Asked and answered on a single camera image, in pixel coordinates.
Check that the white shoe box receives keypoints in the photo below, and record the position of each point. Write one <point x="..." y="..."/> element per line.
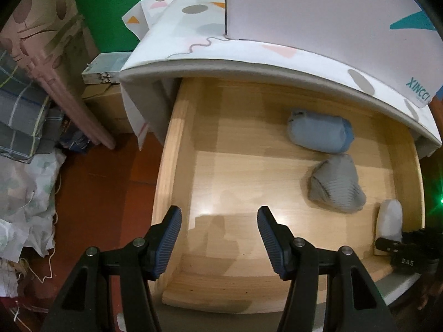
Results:
<point x="311" y="13"/>

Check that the wooden drawer with grey front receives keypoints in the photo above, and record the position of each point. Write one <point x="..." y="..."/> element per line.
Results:
<point x="242" y="179"/>

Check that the green foam mat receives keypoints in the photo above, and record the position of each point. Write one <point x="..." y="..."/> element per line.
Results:
<point x="110" y="13"/>

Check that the small white carton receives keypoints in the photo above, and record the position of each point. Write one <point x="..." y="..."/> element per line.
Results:
<point x="107" y="64"/>

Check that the white leaf-print cloth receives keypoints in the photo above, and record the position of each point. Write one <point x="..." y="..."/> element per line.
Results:
<point x="27" y="186"/>

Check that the grey ribbed sock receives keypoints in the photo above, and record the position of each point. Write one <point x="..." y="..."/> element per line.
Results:
<point x="335" y="183"/>

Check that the brown cardboard box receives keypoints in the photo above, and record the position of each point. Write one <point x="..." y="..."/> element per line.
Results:
<point x="107" y="107"/>

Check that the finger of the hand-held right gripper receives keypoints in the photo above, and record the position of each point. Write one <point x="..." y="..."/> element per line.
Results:
<point x="387" y="243"/>

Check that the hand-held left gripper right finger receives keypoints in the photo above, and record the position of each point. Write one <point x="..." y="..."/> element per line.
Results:
<point x="271" y="245"/>

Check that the white underwear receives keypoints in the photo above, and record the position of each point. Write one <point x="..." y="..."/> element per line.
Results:
<point x="389" y="218"/>

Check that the blue sock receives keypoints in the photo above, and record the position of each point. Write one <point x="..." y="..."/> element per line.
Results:
<point x="318" y="133"/>

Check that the white patterned cover cloth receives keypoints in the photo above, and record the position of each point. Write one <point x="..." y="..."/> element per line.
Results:
<point x="193" y="34"/>

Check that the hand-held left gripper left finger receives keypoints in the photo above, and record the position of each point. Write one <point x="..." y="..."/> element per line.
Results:
<point x="168" y="245"/>

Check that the grey plaid blanket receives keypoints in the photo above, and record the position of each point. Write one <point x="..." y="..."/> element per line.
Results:
<point x="24" y="110"/>

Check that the blue printed packet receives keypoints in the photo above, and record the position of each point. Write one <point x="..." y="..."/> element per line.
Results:
<point x="78" y="141"/>

